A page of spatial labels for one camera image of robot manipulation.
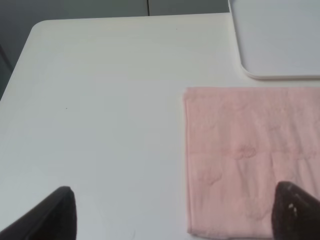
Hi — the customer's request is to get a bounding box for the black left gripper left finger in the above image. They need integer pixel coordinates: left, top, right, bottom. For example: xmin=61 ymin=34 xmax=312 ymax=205
xmin=0 ymin=186 xmax=77 ymax=240

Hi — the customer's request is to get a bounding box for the white plastic tray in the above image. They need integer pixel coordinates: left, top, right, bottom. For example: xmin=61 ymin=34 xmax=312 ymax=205
xmin=228 ymin=0 xmax=320 ymax=80

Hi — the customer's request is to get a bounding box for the pink towel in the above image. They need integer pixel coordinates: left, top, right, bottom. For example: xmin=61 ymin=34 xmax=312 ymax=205
xmin=183 ymin=87 xmax=320 ymax=239

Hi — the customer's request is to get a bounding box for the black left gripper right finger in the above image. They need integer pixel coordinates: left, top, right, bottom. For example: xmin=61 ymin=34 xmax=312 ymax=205
xmin=271 ymin=181 xmax=320 ymax=240

